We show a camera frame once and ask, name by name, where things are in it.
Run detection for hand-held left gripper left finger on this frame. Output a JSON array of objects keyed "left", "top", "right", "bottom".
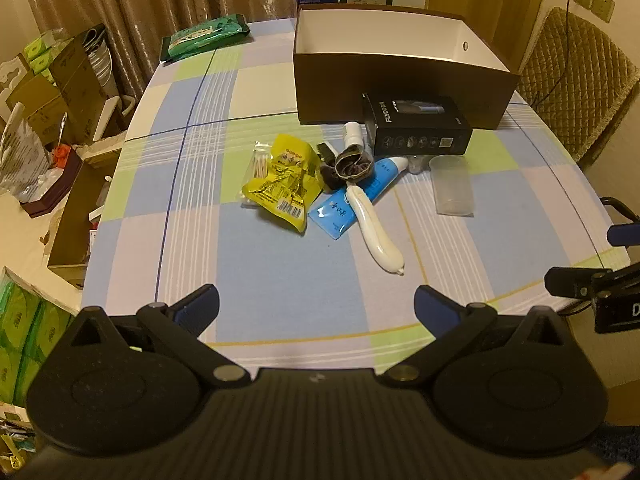
[{"left": 69, "top": 284, "right": 251, "bottom": 389}]

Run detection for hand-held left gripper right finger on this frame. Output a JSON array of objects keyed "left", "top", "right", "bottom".
[{"left": 381, "top": 284, "right": 566, "bottom": 389}]

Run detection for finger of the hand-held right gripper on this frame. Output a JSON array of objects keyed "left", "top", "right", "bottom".
[
  {"left": 599, "top": 196, "right": 640, "bottom": 248},
  {"left": 544, "top": 266, "right": 615, "bottom": 302}
]

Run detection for white electric toothbrush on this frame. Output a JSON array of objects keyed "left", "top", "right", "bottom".
[{"left": 346, "top": 184, "right": 405, "bottom": 277}]

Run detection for clear plastic cup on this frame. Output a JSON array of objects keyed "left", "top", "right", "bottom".
[{"left": 430, "top": 155, "right": 475, "bottom": 217}]

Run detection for blue toothpaste tube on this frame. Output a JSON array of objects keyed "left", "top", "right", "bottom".
[{"left": 307, "top": 156, "right": 423, "bottom": 242}]

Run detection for clear bag of cotton swabs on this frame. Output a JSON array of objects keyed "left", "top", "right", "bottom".
[{"left": 244, "top": 141, "right": 274, "bottom": 206}]

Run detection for yellow snack packet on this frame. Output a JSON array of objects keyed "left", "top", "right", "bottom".
[{"left": 241, "top": 133, "right": 322, "bottom": 233}]

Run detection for dark brown hair scrunchie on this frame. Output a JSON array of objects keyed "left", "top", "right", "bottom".
[{"left": 320, "top": 144, "right": 376, "bottom": 193}]

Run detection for black product box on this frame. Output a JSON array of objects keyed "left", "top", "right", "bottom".
[{"left": 362, "top": 92, "right": 473, "bottom": 157}]

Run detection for small white bottle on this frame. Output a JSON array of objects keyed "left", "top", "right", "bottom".
[{"left": 343, "top": 121, "right": 367, "bottom": 153}]

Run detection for brown cardboard storage box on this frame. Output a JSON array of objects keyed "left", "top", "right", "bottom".
[{"left": 292, "top": 4, "right": 522, "bottom": 130}]

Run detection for desktop with checked tablecloth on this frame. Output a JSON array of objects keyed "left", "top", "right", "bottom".
[{"left": 80, "top": 15, "right": 632, "bottom": 372}]

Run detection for open brown cardboard box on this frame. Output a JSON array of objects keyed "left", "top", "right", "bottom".
[{"left": 47, "top": 157, "right": 123, "bottom": 289}]

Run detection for chair with quilted cover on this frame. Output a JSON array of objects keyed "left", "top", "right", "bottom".
[{"left": 515, "top": 7, "right": 640, "bottom": 163}]

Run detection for stack of green tissue packs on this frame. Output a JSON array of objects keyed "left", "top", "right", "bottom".
[{"left": 0, "top": 265, "right": 76, "bottom": 406}]

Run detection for dark red box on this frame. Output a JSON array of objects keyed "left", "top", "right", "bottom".
[{"left": 20, "top": 149, "right": 83, "bottom": 218}]

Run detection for white plank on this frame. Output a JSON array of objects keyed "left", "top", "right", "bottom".
[{"left": 91, "top": 95, "right": 124, "bottom": 142}]

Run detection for clear plastic bag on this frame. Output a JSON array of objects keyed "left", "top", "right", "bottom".
[{"left": 0, "top": 102, "right": 51, "bottom": 202}]

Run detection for closed brown cardboard box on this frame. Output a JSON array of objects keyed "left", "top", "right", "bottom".
[{"left": 10, "top": 35, "right": 108, "bottom": 146}]

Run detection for stack of white bowls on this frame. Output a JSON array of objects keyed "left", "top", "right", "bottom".
[{"left": 82, "top": 25, "right": 122, "bottom": 102}]

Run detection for green wet wipes pack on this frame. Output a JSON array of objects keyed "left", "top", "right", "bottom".
[{"left": 161, "top": 15, "right": 251, "bottom": 64}]

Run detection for green tissue packs on shelf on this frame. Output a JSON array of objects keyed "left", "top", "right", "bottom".
[{"left": 22, "top": 30, "right": 75, "bottom": 81}]

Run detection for brown curtain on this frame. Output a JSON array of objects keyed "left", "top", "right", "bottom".
[{"left": 17, "top": 0, "right": 301, "bottom": 106}]

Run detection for black power cable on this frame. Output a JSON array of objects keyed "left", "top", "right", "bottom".
[{"left": 531, "top": 0, "right": 583, "bottom": 107}]

